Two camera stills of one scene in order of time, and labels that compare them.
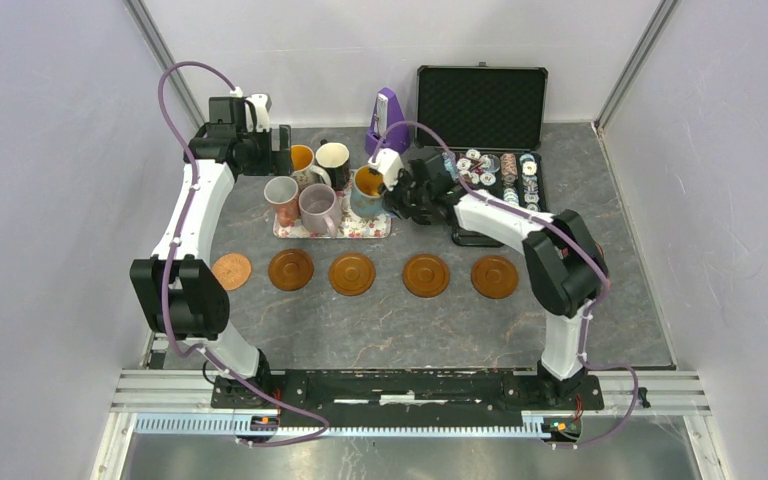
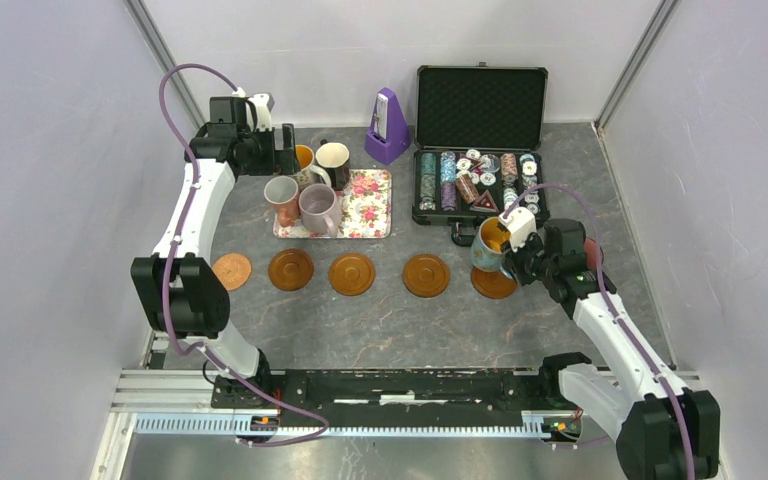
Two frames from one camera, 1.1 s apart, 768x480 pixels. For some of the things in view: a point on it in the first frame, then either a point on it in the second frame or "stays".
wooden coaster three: (352, 274) stays
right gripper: (392, 197) → (514, 257)
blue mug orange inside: (368, 190) → (491, 241)
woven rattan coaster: (232, 270) stays
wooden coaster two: (494, 277) stays
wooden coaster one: (290, 269) stays
